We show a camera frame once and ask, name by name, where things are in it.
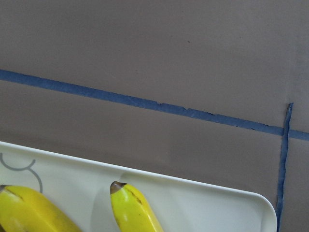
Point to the yellow banana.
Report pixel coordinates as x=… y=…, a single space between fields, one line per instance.
x=23 y=209
x=131 y=209

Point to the white bear tray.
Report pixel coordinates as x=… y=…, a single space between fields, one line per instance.
x=81 y=188

